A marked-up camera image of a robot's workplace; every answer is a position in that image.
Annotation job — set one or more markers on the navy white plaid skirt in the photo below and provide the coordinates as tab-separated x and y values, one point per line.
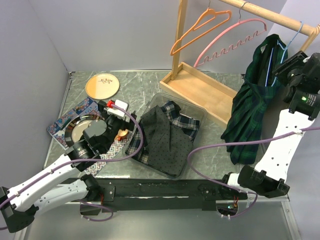
189	126

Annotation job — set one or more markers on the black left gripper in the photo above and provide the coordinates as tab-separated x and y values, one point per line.
125	124

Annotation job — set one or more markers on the patterned placemat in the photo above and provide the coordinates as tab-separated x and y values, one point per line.
87	107

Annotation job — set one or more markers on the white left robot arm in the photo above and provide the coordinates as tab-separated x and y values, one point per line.
20	205

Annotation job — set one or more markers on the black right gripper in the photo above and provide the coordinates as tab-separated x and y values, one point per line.
280	71

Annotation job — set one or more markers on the orange plastic hanger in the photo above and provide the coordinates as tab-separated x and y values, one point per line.
206	17

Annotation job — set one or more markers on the pink plastic hanger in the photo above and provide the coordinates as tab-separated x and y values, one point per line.
204	57

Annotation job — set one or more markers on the clear plastic bin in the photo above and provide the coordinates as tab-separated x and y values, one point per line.
188	109

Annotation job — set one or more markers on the wooden clothes rack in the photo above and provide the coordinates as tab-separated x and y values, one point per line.
189	83

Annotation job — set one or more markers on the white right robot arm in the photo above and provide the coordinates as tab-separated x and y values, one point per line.
268	177

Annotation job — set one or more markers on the green plaid skirt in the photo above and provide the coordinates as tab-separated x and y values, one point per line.
252	100

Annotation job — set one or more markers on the blue wire hanger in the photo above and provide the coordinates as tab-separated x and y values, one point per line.
283	49

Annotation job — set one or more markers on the dark rimmed plate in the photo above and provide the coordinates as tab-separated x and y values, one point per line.
83	128

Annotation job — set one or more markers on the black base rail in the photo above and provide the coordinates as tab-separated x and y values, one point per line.
129	194

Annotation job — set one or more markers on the cream round plate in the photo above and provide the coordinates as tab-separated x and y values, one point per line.
102	86

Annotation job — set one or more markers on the copper measuring cup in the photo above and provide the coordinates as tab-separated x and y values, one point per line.
122	134

